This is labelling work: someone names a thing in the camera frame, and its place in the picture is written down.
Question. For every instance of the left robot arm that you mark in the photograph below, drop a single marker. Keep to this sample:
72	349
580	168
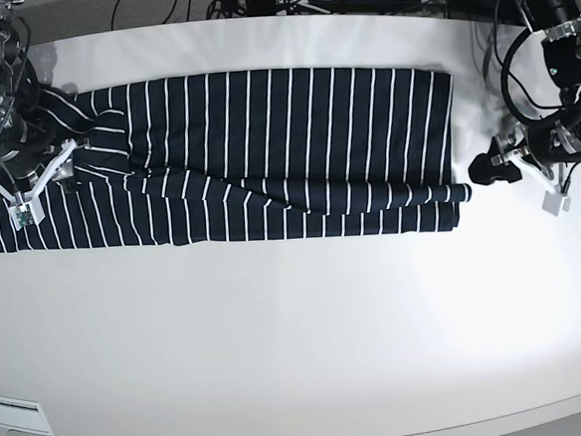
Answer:
559	23

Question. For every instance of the white label on table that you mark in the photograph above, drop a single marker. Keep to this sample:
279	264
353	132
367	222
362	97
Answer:
24	416

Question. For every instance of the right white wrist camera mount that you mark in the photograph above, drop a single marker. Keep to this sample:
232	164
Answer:
25	208

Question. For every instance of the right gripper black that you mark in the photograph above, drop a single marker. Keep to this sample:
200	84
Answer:
24	153

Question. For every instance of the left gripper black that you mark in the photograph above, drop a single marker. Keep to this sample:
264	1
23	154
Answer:
552	139

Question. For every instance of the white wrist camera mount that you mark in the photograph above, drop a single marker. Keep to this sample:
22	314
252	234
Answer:
25	208
542	180

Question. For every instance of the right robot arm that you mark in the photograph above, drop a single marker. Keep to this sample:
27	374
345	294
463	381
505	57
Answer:
21	92

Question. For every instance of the navy white striped T-shirt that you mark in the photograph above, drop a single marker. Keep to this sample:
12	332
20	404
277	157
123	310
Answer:
250	155

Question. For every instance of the black box behind table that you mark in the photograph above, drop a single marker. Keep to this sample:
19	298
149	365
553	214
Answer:
484	10

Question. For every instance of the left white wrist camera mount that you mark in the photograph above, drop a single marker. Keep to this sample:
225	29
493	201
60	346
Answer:
542	180

